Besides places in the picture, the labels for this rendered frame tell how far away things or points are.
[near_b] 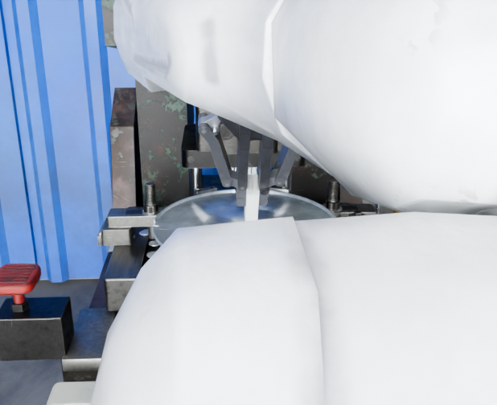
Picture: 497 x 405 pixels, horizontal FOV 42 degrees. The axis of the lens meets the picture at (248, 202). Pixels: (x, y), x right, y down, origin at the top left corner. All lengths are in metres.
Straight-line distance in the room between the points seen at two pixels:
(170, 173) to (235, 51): 1.00
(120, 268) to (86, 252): 1.41
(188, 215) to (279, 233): 0.90
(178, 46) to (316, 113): 0.13
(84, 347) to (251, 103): 0.73
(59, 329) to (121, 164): 0.50
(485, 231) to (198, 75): 0.19
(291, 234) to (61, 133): 2.17
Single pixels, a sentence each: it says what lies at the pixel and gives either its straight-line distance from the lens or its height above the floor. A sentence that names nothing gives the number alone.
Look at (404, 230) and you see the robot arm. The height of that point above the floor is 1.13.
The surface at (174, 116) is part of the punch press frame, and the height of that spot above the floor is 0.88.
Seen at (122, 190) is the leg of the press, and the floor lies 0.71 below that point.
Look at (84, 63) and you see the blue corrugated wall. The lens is 2.24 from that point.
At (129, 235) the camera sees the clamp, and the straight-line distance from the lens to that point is 1.13.
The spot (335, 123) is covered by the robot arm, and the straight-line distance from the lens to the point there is 0.20.
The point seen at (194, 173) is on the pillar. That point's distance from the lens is 1.16.
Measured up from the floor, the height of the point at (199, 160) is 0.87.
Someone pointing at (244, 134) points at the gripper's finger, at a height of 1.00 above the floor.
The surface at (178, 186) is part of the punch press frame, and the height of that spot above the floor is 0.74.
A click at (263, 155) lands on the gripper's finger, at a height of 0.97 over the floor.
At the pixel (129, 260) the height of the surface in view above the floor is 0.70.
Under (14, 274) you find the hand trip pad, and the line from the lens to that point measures 0.97.
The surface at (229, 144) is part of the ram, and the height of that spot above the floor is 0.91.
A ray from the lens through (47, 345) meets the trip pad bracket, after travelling 0.98.
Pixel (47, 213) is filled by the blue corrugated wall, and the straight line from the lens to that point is 2.40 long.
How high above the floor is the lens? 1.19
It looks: 22 degrees down
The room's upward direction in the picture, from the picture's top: straight up
